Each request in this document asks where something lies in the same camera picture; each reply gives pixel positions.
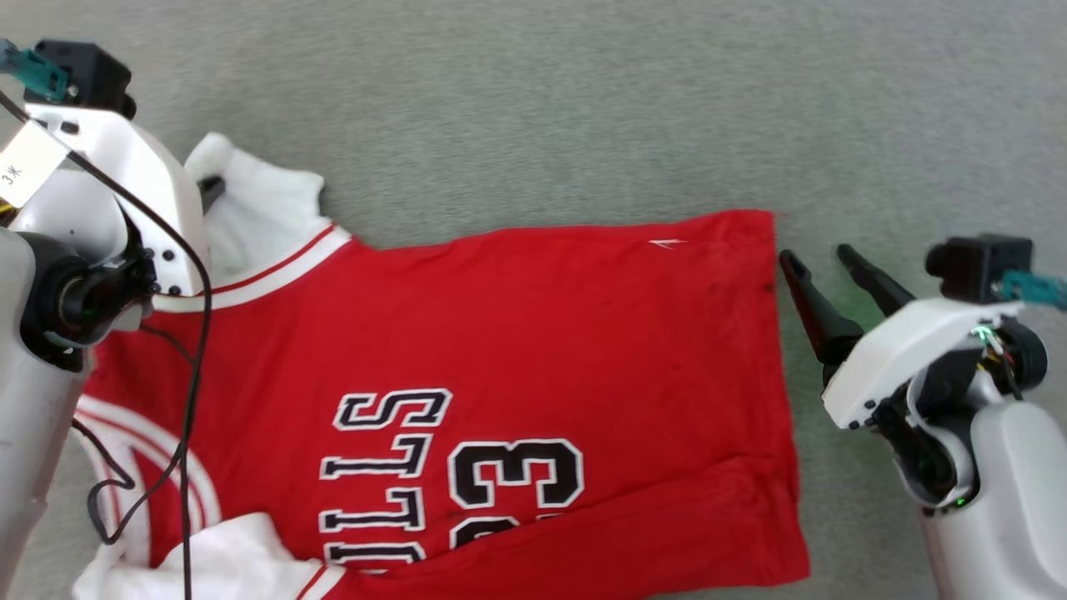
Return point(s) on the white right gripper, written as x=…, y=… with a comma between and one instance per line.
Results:
x=900, y=350

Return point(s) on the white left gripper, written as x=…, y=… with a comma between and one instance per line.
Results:
x=158, y=200

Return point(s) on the red white basketball jersey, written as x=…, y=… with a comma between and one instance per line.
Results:
x=542, y=333

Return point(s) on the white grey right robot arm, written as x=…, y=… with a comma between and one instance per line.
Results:
x=1009, y=500

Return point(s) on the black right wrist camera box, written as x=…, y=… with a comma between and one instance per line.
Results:
x=975, y=267

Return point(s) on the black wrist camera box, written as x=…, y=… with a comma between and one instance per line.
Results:
x=975, y=267
x=87, y=75

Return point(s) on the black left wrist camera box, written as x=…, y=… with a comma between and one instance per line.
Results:
x=87, y=75

